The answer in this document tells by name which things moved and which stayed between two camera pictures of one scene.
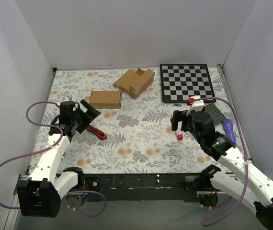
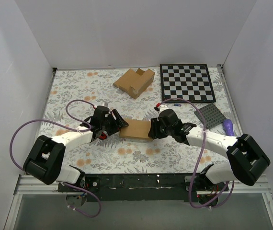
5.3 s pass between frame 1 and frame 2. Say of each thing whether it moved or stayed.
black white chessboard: stayed
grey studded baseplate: stayed
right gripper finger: moved
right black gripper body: moved
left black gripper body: moved
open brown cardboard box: stayed
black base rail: stayed
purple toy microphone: stayed
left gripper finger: moved
